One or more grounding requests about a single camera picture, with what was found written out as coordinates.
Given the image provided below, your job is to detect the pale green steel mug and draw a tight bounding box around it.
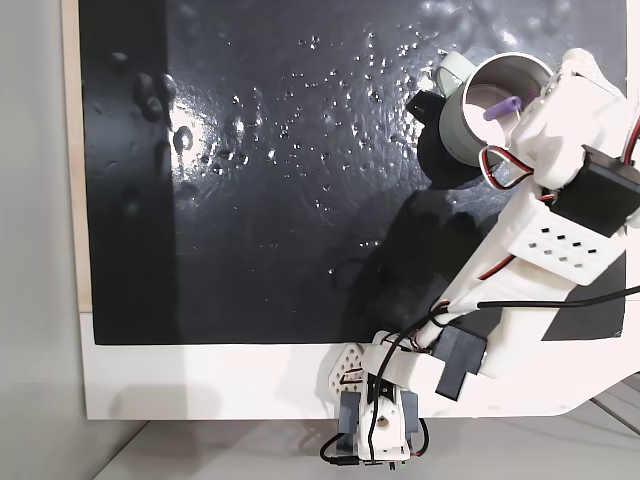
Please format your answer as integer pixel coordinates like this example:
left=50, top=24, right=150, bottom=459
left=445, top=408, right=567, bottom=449
left=432, top=49, right=556, bottom=169

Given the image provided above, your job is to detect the black rubber mat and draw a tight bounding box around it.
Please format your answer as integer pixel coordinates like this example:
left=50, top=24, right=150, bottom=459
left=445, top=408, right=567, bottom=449
left=77, top=0, right=629, bottom=346

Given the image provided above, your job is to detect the red white servo wire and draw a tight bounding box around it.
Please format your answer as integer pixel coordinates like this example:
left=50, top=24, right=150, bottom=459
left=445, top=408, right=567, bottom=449
left=476, top=144, right=537, bottom=192

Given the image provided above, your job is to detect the black camera cable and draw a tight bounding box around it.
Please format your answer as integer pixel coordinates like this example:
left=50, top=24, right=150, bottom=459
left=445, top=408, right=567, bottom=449
left=367, top=284, right=640, bottom=401

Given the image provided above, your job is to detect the black base power cable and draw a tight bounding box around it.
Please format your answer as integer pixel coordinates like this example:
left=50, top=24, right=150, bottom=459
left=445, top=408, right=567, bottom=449
left=319, top=418, right=431, bottom=469

